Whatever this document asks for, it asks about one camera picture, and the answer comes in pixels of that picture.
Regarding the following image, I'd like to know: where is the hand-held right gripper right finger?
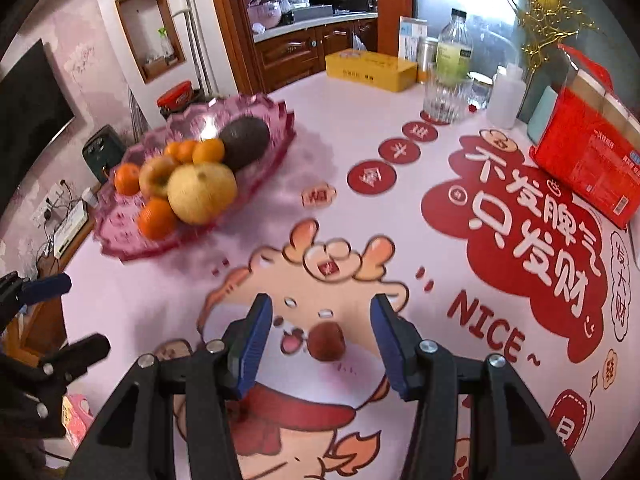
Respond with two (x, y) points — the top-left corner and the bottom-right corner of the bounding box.
(370, 294), (583, 480)

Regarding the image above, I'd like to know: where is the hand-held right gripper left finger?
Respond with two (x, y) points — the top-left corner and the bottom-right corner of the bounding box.
(62, 292), (275, 480)

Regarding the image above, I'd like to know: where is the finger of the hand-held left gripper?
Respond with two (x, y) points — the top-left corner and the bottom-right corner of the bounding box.
(0, 271), (72, 311)
(32, 332), (112, 382)

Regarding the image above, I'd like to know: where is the small red plum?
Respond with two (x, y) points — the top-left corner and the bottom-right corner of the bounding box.
(307, 323), (345, 362)

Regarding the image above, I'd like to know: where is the yellow red apple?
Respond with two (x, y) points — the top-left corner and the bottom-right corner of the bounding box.
(138, 156), (178, 198)

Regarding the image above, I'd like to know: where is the yellow pear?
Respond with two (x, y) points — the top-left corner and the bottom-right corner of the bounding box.
(166, 162), (237, 226)

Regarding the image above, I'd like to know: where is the dark overripe banana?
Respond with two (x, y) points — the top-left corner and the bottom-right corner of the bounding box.
(218, 116), (271, 172)

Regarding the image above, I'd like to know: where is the pink glass fruit plate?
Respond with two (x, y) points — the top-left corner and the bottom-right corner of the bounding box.
(94, 92), (297, 262)

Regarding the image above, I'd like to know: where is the pink patterned box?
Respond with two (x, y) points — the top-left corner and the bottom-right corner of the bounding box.
(61, 392), (95, 448)

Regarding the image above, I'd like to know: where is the white router box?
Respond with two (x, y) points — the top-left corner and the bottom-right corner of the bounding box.
(52, 200), (90, 256)

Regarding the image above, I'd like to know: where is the dark green air fryer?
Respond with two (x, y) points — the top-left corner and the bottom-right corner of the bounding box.
(82, 125), (126, 183)

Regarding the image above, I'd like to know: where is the black television screen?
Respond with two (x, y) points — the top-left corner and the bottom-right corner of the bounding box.
(0, 39), (76, 211)

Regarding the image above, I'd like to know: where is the red lidded container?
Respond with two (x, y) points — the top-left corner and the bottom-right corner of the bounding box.
(157, 81), (193, 108)

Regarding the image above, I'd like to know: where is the clear drinking glass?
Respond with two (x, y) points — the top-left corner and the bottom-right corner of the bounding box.
(424, 75), (473, 123)

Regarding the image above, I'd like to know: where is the small glass jar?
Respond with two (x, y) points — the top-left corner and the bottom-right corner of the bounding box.
(467, 72), (493, 111)

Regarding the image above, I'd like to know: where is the white squeeze bottle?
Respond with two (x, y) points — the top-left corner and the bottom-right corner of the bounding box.
(486, 65), (527, 129)

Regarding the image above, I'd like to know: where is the teal container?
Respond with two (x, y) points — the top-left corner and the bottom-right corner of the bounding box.
(527, 85), (558, 143)

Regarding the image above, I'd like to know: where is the yellow rectangular box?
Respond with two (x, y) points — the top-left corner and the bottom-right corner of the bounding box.
(325, 49), (418, 93)

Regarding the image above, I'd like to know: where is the red paper cup package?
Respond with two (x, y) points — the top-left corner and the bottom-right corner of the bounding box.
(529, 44), (640, 230)

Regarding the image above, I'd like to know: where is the metal can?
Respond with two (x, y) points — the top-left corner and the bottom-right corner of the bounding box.
(416, 36), (440, 83)

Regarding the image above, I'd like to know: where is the clear bottle green label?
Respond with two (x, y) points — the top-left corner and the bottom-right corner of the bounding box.
(436, 8), (474, 88)

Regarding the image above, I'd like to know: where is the wooden kitchen cabinet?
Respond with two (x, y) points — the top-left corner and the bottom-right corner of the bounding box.
(252, 12), (378, 93)

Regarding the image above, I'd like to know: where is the blue white carton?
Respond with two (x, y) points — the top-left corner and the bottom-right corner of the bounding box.
(398, 16), (429, 61)

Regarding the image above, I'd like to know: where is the white wall power socket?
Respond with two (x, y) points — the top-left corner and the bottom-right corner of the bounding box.
(32, 182), (71, 226)

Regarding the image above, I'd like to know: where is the wooden wall niche shelf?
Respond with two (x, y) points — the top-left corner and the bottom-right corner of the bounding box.
(115, 0), (187, 85)

